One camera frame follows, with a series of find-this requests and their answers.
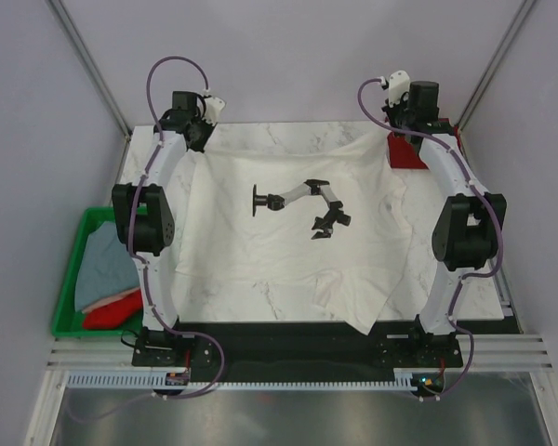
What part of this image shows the white t shirt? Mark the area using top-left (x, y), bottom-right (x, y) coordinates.
top-left (176, 130), bottom-right (412, 334)

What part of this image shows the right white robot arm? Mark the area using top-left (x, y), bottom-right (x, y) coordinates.
top-left (379, 71), bottom-right (507, 366)

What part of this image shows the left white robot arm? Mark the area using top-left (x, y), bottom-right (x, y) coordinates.
top-left (112, 91), bottom-right (226, 365)

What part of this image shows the folded red t shirt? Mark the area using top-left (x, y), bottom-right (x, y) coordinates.
top-left (387, 118), bottom-right (458, 170)

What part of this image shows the grey-blue t shirt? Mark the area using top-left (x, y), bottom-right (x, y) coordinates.
top-left (74, 221), bottom-right (140, 311)

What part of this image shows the pink t shirt in bin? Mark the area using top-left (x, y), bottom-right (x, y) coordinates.
top-left (81, 287), bottom-right (139, 314)

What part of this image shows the red t shirt in bin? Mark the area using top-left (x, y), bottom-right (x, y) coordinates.
top-left (82, 290), bottom-right (142, 330)

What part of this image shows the green plastic bin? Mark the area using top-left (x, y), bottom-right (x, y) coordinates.
top-left (51, 207), bottom-right (142, 338)

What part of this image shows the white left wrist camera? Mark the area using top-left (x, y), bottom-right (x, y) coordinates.
top-left (202, 89), bottom-right (226, 126)

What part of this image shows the right aluminium corner post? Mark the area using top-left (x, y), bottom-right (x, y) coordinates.
top-left (457, 0), bottom-right (539, 131)

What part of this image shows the aluminium corner post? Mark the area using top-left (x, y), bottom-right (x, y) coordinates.
top-left (46, 0), bottom-right (132, 142)
top-left (457, 0), bottom-right (539, 131)

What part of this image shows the left aluminium corner post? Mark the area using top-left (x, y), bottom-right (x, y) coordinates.
top-left (46, 0), bottom-right (132, 142)

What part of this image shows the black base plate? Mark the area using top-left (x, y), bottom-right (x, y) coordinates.
top-left (132, 321), bottom-right (463, 384)

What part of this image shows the aluminium frame rail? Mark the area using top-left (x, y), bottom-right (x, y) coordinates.
top-left (47, 334), bottom-right (552, 372)

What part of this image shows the white slotted cable duct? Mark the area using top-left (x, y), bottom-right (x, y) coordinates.
top-left (65, 369), bottom-right (426, 391)

